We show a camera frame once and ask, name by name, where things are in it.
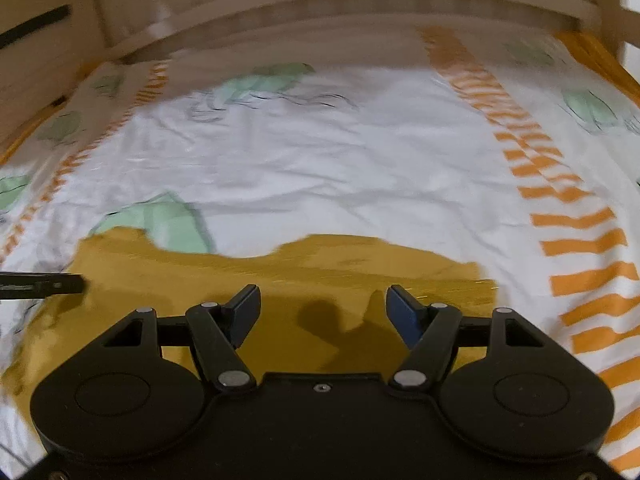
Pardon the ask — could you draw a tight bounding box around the mustard yellow knit sweater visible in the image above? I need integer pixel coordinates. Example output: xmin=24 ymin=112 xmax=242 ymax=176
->
xmin=1 ymin=228 xmax=498 ymax=411

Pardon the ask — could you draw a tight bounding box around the orange bed sheet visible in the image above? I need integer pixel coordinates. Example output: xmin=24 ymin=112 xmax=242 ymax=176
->
xmin=554 ymin=30 xmax=640 ymax=106

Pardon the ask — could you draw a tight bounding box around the white patterned duvet cover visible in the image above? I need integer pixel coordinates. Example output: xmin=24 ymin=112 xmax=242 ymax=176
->
xmin=1 ymin=26 xmax=639 ymax=479

